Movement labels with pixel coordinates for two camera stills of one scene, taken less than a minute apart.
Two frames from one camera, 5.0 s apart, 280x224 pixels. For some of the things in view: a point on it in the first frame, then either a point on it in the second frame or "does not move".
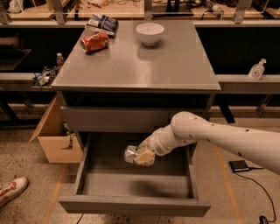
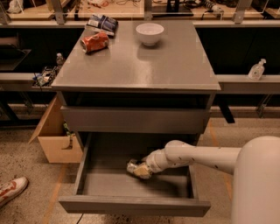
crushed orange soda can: (95, 42) does not move
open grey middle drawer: (107, 185) does not move
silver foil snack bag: (130, 153) -> (130, 166)
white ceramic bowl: (150, 32) does not move
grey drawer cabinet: (120, 90) does not move
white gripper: (155, 143) -> (152, 161)
